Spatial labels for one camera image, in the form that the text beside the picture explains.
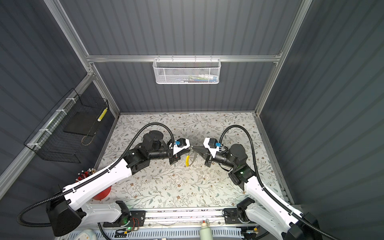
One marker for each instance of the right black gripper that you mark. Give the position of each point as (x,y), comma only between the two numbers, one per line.
(206,155)

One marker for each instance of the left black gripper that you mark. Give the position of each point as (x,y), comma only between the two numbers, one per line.
(176,157)

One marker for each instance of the large keyring with yellow grip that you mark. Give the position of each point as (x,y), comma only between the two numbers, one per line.
(191,157)

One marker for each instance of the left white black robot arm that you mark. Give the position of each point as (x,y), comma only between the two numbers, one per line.
(66,213)

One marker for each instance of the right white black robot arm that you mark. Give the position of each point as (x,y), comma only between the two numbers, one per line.
(262,206)

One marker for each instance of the white bottle with red cap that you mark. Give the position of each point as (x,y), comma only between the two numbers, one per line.
(205,231)

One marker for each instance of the yellow green marker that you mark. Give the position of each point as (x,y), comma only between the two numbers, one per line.
(102,115)

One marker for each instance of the red cup with pens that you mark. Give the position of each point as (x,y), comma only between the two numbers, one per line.
(96,186)

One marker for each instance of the white rounded device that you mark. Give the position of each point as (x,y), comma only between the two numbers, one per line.
(87,234)

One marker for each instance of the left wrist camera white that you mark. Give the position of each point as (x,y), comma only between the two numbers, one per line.
(180,144)

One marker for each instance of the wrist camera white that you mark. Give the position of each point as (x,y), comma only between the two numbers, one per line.
(180,144)
(213,146)

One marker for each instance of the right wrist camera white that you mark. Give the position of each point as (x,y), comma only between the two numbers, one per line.
(213,146)

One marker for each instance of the aluminium rail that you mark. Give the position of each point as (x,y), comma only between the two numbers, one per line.
(93,214)

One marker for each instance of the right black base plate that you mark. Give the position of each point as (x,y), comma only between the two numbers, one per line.
(231,217)

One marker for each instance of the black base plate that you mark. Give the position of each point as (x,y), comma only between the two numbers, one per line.
(135,219)
(231,217)

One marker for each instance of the white wire basket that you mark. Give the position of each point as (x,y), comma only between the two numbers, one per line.
(187,71)

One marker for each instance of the white slotted cable duct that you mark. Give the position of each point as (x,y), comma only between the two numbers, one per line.
(219,233)

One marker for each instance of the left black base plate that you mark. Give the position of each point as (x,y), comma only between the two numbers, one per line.
(135,219)

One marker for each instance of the black wire basket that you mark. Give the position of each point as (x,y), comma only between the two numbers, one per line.
(69,132)

